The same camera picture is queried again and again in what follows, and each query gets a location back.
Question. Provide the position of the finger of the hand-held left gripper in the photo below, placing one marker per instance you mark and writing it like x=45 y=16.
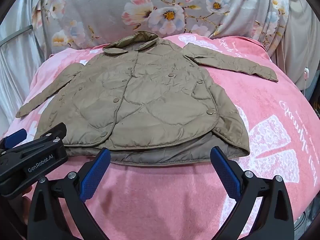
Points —
x=15 y=136
x=53 y=131

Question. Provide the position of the grey floral quilt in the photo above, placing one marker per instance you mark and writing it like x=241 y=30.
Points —
x=112 y=10

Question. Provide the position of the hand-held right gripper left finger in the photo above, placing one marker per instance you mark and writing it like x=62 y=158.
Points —
x=95 y=176

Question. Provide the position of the pink printed blanket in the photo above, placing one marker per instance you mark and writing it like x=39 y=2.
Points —
x=175 y=192

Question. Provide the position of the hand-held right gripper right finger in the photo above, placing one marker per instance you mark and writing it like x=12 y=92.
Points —
x=226 y=176

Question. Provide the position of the grey metal rail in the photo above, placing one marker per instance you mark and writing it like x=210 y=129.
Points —
x=17 y=33

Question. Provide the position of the grey satin curtain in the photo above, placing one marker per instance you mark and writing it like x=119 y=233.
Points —
x=17 y=75

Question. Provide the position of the tan quilted jacket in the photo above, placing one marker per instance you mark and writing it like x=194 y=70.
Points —
x=150 y=105

